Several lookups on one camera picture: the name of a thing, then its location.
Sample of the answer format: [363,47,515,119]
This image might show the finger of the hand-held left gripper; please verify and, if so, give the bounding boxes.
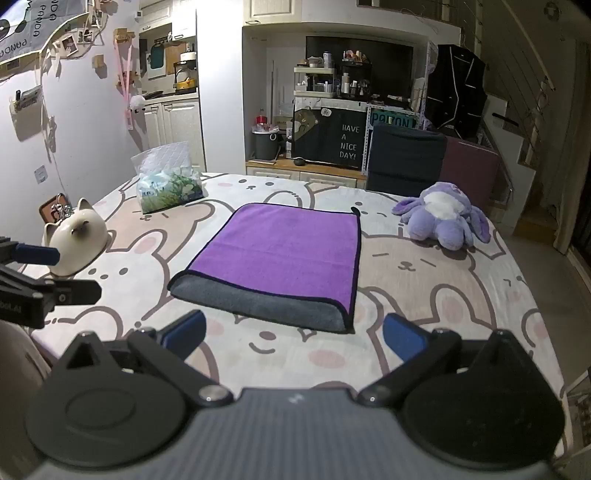
[44,278,103,306]
[0,237,61,267]

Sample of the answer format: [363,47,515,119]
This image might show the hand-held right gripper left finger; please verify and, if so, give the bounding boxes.
[54,310,234,409]

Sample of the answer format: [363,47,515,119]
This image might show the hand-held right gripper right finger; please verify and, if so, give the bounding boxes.
[357,313,537,408]

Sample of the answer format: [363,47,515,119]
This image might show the purple and grey towel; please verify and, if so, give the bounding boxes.
[167,202,363,334]

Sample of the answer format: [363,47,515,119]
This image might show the white cat-shaped ceramic figure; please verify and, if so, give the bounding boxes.
[42,198,112,278]

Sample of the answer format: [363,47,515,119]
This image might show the small wooden tray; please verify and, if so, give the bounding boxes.
[39,192,73,225]

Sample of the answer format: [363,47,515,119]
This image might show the purple plush toy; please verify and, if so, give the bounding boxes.
[392,181,492,253]

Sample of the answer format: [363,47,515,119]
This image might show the tissue pack with floral print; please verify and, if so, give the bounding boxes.
[130,140,204,215]

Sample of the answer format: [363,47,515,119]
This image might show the maroon chair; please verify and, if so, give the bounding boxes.
[438,136,514,219]

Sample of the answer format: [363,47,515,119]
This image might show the dark blue chair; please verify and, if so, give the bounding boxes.
[366,122,448,195]

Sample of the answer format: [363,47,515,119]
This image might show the white kitchen cabinet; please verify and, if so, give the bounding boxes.
[139,96,207,172]

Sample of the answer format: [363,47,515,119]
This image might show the wooden top low cabinet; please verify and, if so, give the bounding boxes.
[245,159,369,189]

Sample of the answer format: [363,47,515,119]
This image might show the black trash bin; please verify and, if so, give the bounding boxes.
[252,128,284,162]

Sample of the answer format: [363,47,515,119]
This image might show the black mini fridge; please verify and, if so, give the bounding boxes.
[292,103,369,169]

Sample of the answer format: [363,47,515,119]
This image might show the teal sign plate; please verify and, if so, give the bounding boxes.
[369,110,417,131]

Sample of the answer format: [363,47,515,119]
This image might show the black jacket with white trim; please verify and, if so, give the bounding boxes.
[423,44,488,142]

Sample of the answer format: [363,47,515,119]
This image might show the black cosmetics organizer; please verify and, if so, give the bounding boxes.
[341,59,373,100]

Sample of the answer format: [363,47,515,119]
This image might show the white storage rack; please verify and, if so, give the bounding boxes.
[293,65,337,99]

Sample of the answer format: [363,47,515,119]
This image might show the stair railing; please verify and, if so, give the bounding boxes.
[475,0,560,197]

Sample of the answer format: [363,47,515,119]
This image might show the white wall organizer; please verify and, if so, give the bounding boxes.
[8,85,45,114]

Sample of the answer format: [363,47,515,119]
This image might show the pink lanyard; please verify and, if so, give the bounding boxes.
[113,34,140,133]

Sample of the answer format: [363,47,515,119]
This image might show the wall poster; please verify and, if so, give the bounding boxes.
[0,0,95,66]

